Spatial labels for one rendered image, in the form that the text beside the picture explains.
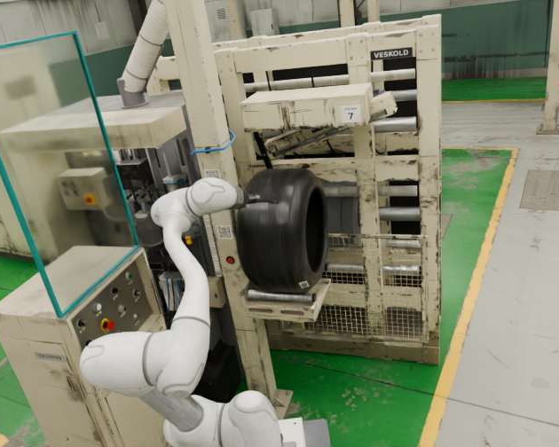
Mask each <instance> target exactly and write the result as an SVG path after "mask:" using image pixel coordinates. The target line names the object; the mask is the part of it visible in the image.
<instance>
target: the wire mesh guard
mask: <svg viewBox="0 0 559 447"><path fill-rule="evenodd" d="M328 237H329V238H354V244H350V239H349V244H344V240H343V244H339V240H338V244H334V241H333V244H332V245H338V246H339V245H355V238H359V242H360V238H365V240H366V239H376V245H372V241H371V245H369V246H371V249H361V247H360V249H356V248H355V254H351V253H349V254H346V255H364V254H361V250H366V251H367V250H376V249H372V246H388V251H394V262H395V261H405V268H406V261H411V260H406V257H407V256H417V265H410V266H417V272H418V266H424V267H425V275H418V276H425V279H413V271H416V270H413V267H412V269H411V270H402V271H412V284H409V285H419V284H413V280H425V289H424V290H425V298H420V299H425V302H420V303H425V307H420V308H425V311H421V312H425V316H422V317H426V320H423V321H426V333H425V334H426V341H422V340H421V339H420V329H423V328H420V322H419V324H414V325H419V328H417V329H419V336H414V333H415V331H414V326H413V332H409V328H412V327H405V328H408V335H404V327H403V331H399V330H398V332H403V335H401V336H403V337H397V336H386V335H378V332H377V335H374V334H373V328H372V332H371V334H363V332H358V327H352V324H353V323H347V318H342V316H341V320H342V319H346V325H347V324H351V329H352V328H357V333H348V332H353V331H348V328H347V333H343V332H338V331H341V330H338V327H337V330H336V331H337V332H334V331H333V332H331V331H324V328H323V331H320V330H310V327H303V328H304V329H299V328H288V329H284V326H283V325H284V323H290V322H286V320H285V322H284V321H283V320H280V325H281V331H286V332H297V333H317V334H328V335H338V336H349V337H359V338H370V339H381V340H392V341H411V342H422V343H429V265H428V235H401V234H347V233H328ZM377 239H393V244H394V239H411V246H407V247H411V255H406V254H405V260H395V251H399V255H400V251H410V250H400V242H399V250H389V246H393V245H389V242H388V245H377ZM412 239H424V246H412ZM412 247H424V251H422V252H424V255H418V250H417V255H412ZM356 250H360V254H356ZM382 256H384V254H383V247H382ZM418 256H424V261H421V262H424V265H418ZM341 259H345V264H346V263H347V262H346V259H350V264H351V259H356V265H357V258H340V262H339V263H341ZM367 260H372V262H373V260H383V259H378V251H377V259H373V255H372V259H367V257H366V263H362V258H361V264H376V263H367ZM385 265H389V267H390V265H400V274H397V275H400V276H401V275H410V274H401V264H390V259H389V264H385ZM334 268H335V270H336V268H341V271H334V272H346V273H347V268H348V267H336V266H335V267H334ZM342 268H346V271H342ZM358 269H362V272H358ZM363 269H367V272H363ZM368 269H371V268H357V272H354V273H357V275H358V273H362V276H363V273H367V276H368ZM389 293H390V296H389V297H390V302H398V301H392V300H391V297H396V299H397V293H398V292H397V289H396V292H391V291H390V292H389ZM391 293H396V296H391ZM405 298H413V297H405ZM408 303H409V302H407V306H406V307H407V316H408V311H412V312H414V311H415V310H408V307H413V306H408ZM412 303H413V301H412ZM352 308H355V313H356V312H360V316H361V312H364V311H356V308H360V307H352ZM396 311H397V314H396V315H397V318H398V315H402V318H399V319H405V318H403V306H402V314H398V308H397V309H396ZM361 317H367V315H365V316H361ZM365 321H371V323H372V316H371V320H365ZM377 322H384V321H377V319H376V326H377ZM383 326H387V330H386V331H387V332H388V331H392V334H391V335H396V334H393V327H397V328H399V327H400V326H393V325H392V330H388V323H387V325H382V327H383ZM305 328H309V329H305ZM409 333H413V338H409ZM404 336H408V338H407V337H404ZM414 337H419V339H418V338H414Z"/></svg>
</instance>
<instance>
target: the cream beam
mask: <svg viewBox="0 0 559 447"><path fill-rule="evenodd" d="M373 96H374V94H373V85H372V84H371V83H361V84H350V85H339V86H328V87H318V88H306V89H295V90H275V91H264V92H256V93H255V94H253V95H252V96H250V97H249V98H247V99H245V100H244V101H242V102H241V103H240V113H241V118H242V123H243V129H244V132H259V131H275V130H292V129H324V128H341V127H357V126H366V125H367V124H368V122H369V120H370V118H371V106H370V101H371V100H372V98H373ZM347 105H360V114H361V122H345V123H342V118H341V108H340V106H347Z"/></svg>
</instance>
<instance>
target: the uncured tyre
mask: <svg viewBox="0 0 559 447"><path fill-rule="evenodd" d="M244 190H245V191H246V193H263V194H277V196H278V201H279V204H271V203H269V202H256V203H253V204H246V205H247V207H246V208H241V209H238V213H237V222H236V242H237V250H238V256H239V260H240V265H241V268H242V270H243V272H244V274H245V275H246V277H247V278H248V279H249V281H250V282H251V283H252V284H253V285H254V286H255V287H256V288H258V289H261V290H264V291H269V292H284V293H303V292H308V291H309V290H311V289H312V288H313V287H314V286H315V285H316V284H317V283H318V282H319V280H320V278H321V276H322V273H323V270H324V268H325V263H326V259H327V245H328V211H327V198H326V194H325V191H324V187H323V185H322V183H321V181H320V180H319V179H318V178H317V177H316V176H315V175H314V174H313V173H312V172H311V171H310V170H308V169H265V170H262V171H259V172H257V173H256V174H255V175H254V176H253V177H252V178H251V180H250V181H249V182H248V183H247V185H246V186H245V188H244ZM306 280H307V282H308V283H309V285H310V286H308V287H306V288H303V289H302V288H301V287H300V286H299V284H298V283H301V282H304V281H306Z"/></svg>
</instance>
